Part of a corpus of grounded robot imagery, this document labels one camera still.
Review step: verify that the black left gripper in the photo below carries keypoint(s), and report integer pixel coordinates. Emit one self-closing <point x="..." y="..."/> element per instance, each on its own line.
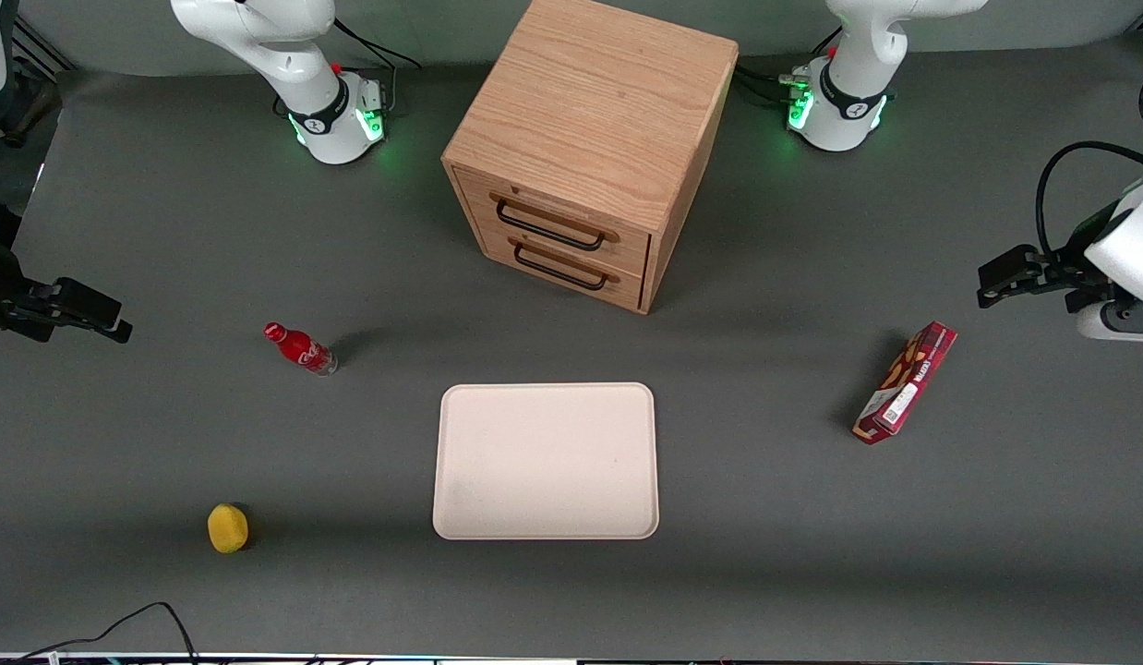
<point x="1076" y="266"/>

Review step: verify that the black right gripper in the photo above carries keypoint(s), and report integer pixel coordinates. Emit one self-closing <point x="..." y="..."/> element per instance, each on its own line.
<point x="1" y="297"/>

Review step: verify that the red coke bottle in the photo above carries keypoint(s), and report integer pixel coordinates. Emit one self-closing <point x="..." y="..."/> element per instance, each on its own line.
<point x="304" y="351"/>

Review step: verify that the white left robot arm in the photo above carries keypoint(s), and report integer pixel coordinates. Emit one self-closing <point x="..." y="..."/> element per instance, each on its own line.
<point x="848" y="92"/>

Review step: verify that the cream plastic tray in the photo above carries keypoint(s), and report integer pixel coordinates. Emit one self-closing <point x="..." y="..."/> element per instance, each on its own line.
<point x="546" y="462"/>

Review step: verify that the red snack box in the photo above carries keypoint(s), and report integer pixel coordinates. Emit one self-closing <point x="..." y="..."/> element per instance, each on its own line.
<point x="908" y="383"/>

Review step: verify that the black chair base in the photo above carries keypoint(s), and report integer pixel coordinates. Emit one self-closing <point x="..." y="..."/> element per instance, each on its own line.
<point x="13" y="120"/>

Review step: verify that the yellow lemon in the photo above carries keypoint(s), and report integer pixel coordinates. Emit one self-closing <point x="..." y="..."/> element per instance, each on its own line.
<point x="228" y="528"/>

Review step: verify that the wooden drawer cabinet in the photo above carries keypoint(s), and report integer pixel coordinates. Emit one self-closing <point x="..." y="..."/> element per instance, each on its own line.
<point x="599" y="92"/>

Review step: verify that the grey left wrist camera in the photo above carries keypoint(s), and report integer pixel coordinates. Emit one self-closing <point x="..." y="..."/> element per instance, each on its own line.
<point x="1125" y="321"/>

